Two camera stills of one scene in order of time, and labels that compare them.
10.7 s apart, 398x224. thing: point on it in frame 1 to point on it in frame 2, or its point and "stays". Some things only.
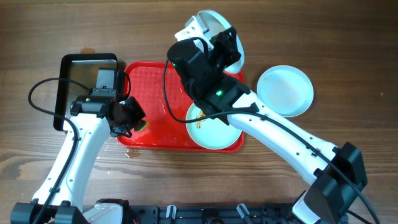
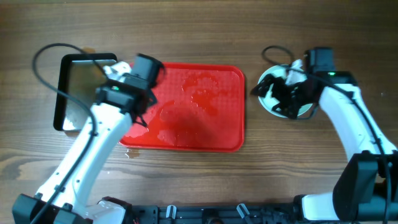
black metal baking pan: x=74 y=76 stays
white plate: x=211 y=134 to x=278 y=71
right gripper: x=229 y=50 to x=267 y=82
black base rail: x=277 y=213 stays
